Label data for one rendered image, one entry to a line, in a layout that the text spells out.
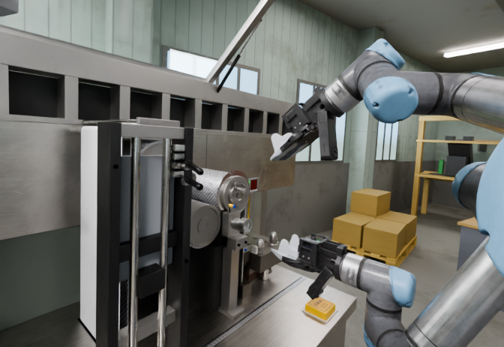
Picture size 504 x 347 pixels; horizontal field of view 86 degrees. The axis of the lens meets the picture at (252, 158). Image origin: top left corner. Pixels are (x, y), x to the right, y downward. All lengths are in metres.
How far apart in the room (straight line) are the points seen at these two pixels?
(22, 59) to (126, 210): 0.54
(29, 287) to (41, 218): 0.19
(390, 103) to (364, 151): 4.24
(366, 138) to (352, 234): 1.71
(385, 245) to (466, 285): 3.00
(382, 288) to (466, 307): 0.16
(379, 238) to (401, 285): 2.92
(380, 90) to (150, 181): 0.44
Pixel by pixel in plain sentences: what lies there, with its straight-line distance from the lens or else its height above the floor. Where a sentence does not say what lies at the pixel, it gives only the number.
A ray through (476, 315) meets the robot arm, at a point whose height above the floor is 1.15.
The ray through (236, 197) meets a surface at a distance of 0.84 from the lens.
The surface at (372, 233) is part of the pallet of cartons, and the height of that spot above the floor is 0.37.
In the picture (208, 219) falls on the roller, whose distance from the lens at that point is 0.79.
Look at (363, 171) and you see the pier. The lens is 4.75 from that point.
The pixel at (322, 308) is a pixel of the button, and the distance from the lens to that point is 0.96.
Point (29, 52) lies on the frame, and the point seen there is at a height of 1.62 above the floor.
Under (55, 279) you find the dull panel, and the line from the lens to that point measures 1.02.
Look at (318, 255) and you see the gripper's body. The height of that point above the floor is 1.13.
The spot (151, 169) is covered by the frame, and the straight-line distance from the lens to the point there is 0.55.
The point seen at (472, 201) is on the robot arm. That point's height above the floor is 1.31.
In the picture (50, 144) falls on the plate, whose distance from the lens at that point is 0.92.
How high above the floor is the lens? 1.42
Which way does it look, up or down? 4 degrees down
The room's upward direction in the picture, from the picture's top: 3 degrees clockwise
